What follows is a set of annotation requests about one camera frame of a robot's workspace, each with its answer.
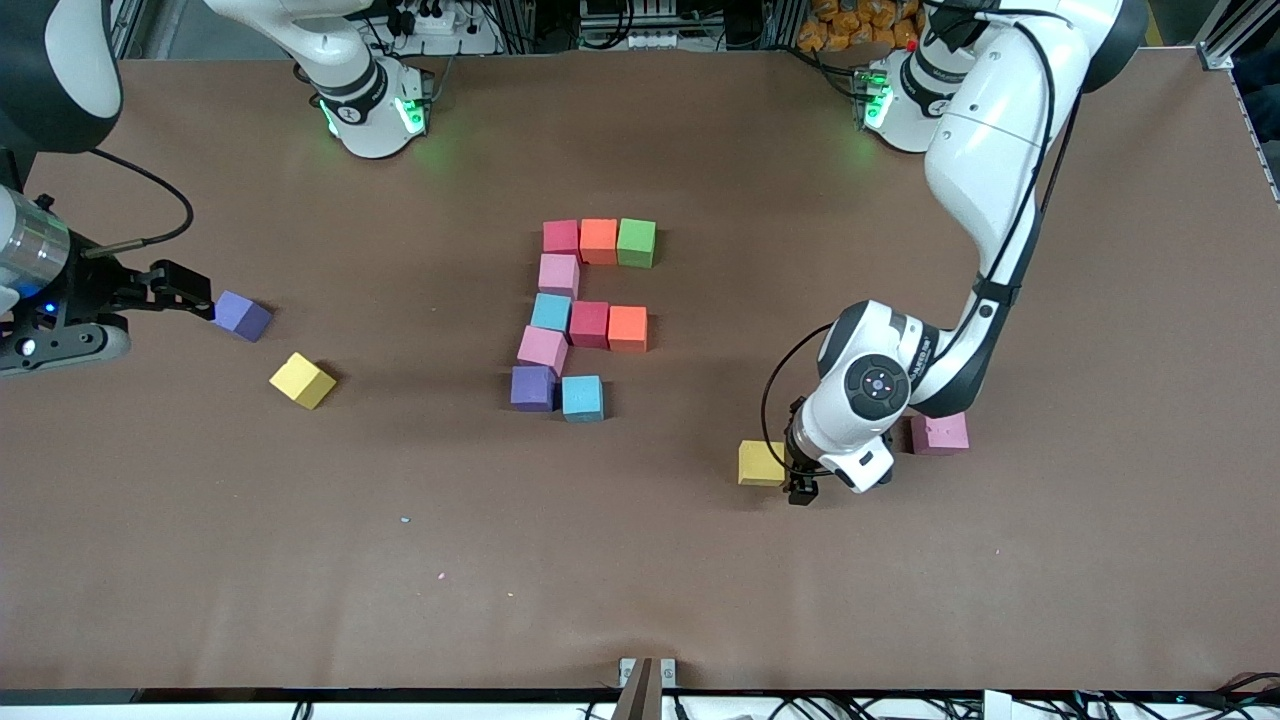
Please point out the green foam cube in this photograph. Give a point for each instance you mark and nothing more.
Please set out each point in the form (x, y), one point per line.
(636, 243)

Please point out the brown paper table cover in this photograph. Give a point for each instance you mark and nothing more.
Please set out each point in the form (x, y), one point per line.
(640, 600)

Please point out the blue foam cube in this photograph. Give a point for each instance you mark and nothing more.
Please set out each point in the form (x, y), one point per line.
(583, 397)
(551, 312)

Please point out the orange snack bag pile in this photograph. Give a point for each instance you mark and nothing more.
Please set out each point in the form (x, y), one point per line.
(850, 25)

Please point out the metal bracket with wooden post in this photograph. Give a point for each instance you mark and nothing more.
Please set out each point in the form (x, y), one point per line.
(640, 690)

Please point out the aluminium frame rail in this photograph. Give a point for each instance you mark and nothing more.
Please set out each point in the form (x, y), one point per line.
(1235, 35)

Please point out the purple foam cube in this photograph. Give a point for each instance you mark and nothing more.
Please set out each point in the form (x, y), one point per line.
(245, 317)
(533, 388)

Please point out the white power strip with plugs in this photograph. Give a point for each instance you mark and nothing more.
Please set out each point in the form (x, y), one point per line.
(430, 28)

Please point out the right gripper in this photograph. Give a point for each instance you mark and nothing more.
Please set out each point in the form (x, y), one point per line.
(103, 289)

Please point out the orange foam cube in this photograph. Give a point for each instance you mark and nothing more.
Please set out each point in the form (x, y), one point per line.
(599, 241)
(627, 328)

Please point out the perforated metal edge rail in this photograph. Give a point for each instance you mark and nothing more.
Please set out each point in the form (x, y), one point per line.
(1257, 140)

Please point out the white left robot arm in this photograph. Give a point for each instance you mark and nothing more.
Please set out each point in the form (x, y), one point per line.
(1000, 150)

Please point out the long white socket strip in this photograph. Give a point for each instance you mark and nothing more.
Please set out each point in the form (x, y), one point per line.
(645, 40)

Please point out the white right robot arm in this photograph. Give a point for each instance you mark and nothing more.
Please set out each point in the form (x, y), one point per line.
(50, 70)

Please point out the red foam cube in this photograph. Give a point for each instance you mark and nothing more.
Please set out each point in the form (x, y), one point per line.
(562, 237)
(590, 323)

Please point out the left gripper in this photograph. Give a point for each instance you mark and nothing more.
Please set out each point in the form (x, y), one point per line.
(798, 463)

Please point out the yellow foam cube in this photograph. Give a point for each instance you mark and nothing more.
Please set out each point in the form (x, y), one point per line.
(300, 378)
(760, 463)

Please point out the pink foam cube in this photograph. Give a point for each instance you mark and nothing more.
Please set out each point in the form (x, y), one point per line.
(945, 432)
(543, 348)
(560, 272)

